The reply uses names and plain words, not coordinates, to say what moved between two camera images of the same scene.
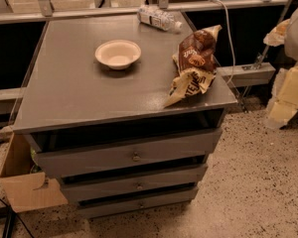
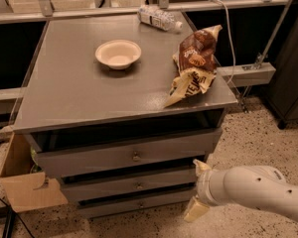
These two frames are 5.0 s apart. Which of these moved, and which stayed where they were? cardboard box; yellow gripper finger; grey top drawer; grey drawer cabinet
Moved: yellow gripper finger
Stayed: cardboard box; grey top drawer; grey drawer cabinet
